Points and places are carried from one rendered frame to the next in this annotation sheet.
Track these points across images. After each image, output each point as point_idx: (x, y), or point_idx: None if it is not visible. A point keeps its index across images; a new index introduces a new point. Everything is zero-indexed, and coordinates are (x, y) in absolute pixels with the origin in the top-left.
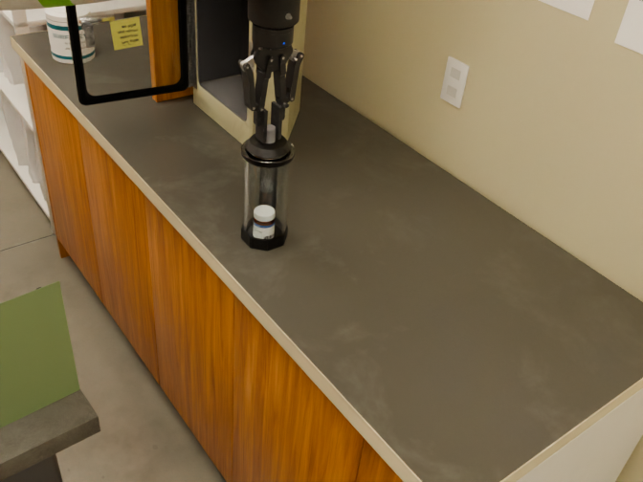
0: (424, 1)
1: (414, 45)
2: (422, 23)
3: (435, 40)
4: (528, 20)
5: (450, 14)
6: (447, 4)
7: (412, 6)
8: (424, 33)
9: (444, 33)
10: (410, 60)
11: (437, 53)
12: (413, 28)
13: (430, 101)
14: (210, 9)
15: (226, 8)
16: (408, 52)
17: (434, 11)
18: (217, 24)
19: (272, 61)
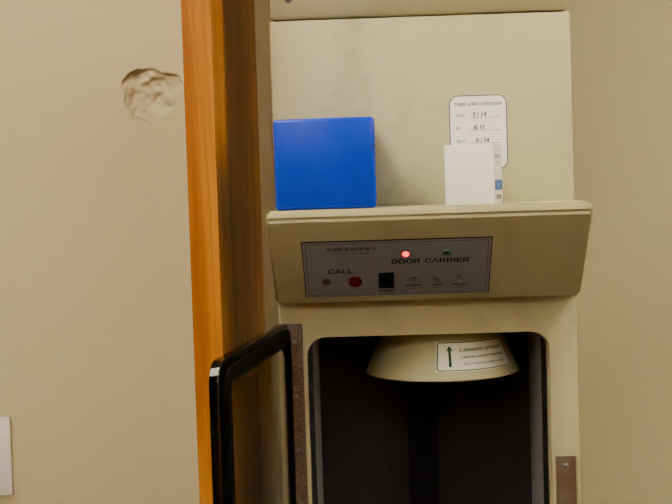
0: (603, 332)
1: (600, 415)
2: (609, 370)
3: (649, 387)
4: None
5: (669, 332)
6: (658, 318)
7: (577, 350)
8: (618, 386)
9: (665, 368)
10: (598, 446)
11: (659, 406)
12: (590, 386)
13: (665, 498)
14: (318, 466)
15: (320, 460)
16: (586, 433)
17: (633, 341)
18: (320, 501)
19: None
